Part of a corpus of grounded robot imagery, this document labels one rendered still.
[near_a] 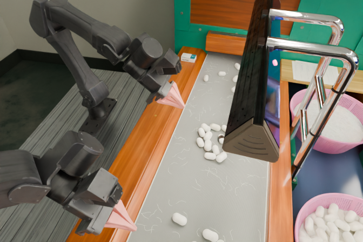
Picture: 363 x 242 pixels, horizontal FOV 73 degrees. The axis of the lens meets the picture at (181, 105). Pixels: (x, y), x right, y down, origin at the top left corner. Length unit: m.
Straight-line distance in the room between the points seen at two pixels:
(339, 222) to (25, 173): 0.67
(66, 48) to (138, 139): 0.36
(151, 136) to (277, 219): 0.40
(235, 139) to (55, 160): 0.30
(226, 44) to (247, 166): 0.54
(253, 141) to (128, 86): 0.83
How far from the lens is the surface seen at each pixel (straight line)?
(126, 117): 0.97
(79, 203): 0.50
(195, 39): 1.17
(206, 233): 0.62
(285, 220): 0.67
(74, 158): 0.47
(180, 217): 0.63
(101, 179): 0.44
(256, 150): 0.37
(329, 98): 0.60
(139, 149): 0.74
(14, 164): 0.47
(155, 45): 0.63
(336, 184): 0.90
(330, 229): 0.73
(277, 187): 0.71
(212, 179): 0.71
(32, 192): 0.47
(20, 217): 0.85
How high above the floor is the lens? 1.34
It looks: 42 degrees down
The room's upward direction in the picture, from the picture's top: straight up
